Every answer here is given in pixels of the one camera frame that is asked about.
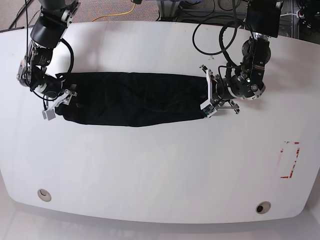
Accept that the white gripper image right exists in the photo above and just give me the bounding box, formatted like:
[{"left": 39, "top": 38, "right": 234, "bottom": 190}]
[{"left": 198, "top": 64, "right": 241, "bottom": 119}]

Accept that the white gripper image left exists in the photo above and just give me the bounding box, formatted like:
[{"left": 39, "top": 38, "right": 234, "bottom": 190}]
[{"left": 41, "top": 83, "right": 78, "bottom": 121}]

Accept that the black t-shirt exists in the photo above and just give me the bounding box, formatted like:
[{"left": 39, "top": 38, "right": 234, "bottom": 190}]
[{"left": 55, "top": 72, "right": 208, "bottom": 127}]

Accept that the red tape rectangle marking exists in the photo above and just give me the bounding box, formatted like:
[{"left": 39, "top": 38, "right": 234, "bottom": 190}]
[{"left": 277, "top": 141, "right": 300, "bottom": 179}]

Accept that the black cable image right arm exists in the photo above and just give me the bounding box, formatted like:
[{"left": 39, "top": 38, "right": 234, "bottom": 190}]
[{"left": 192, "top": 0, "right": 255, "bottom": 69}]

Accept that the left table cable grommet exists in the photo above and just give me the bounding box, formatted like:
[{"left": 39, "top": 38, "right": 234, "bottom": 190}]
[{"left": 37, "top": 189, "right": 52, "bottom": 203}]

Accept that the table cable grommet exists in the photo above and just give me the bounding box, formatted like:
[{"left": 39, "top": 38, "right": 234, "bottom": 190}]
[
  {"left": 255, "top": 201, "right": 271, "bottom": 215},
  {"left": 37, "top": 189, "right": 52, "bottom": 203}
]

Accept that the yellow cable on floor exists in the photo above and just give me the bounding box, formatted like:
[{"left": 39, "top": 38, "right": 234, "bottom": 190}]
[{"left": 92, "top": 4, "right": 136, "bottom": 23}]

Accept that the right table cable grommet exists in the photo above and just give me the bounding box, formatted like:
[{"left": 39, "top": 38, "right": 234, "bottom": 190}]
[{"left": 255, "top": 201, "right": 271, "bottom": 215}]

